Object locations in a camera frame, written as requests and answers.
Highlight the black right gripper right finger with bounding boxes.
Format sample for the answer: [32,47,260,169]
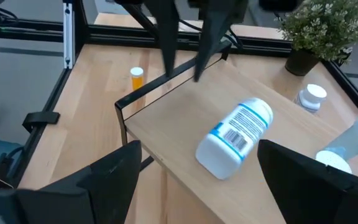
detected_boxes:
[257,139,358,224]

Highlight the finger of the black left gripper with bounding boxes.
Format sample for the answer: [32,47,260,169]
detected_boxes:
[193,2,250,82]
[144,2,180,78]

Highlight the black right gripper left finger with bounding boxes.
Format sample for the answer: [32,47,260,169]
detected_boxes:
[16,139,143,224]

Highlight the small teal bottle white cap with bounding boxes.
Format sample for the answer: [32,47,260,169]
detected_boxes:
[314,150,353,174]
[323,115,358,161]

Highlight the small orange bottle white cap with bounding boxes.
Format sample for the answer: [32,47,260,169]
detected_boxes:
[129,66,145,91]

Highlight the white medicine bottle blue band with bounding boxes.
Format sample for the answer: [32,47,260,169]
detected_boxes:
[293,83,328,114]

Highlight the large white medicine bottle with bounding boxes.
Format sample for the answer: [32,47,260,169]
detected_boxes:
[195,97,275,181]

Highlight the green potted plant dark pot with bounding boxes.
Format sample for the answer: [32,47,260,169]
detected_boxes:
[278,0,358,77]

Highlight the silver aluminium extrusion bar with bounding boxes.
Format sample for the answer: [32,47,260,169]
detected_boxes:
[63,1,75,70]

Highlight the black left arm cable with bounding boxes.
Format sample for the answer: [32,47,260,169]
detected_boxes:
[178,18,244,52]

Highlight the black aluminium table frame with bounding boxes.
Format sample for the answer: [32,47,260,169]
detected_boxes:
[0,0,358,194]

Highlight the wooden shelf black metal frame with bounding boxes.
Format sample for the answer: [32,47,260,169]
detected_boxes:
[114,43,358,224]

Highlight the black frame bracket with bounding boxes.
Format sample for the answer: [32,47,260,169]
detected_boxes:
[22,111,61,134]

